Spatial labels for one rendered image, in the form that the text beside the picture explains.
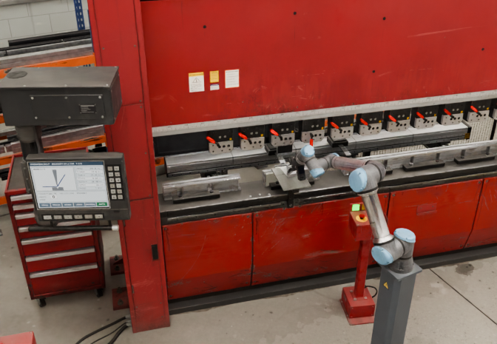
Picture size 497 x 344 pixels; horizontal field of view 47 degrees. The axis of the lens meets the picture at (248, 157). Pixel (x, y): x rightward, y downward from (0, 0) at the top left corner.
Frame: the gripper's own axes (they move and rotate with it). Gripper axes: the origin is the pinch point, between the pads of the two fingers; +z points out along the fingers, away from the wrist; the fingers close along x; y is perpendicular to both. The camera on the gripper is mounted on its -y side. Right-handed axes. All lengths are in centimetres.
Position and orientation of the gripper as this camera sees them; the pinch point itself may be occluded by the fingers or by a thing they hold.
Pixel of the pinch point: (292, 174)
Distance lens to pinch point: 369.9
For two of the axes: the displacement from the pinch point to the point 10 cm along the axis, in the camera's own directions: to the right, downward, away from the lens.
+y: -2.6, -9.1, 3.1
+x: -9.4, 1.7, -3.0
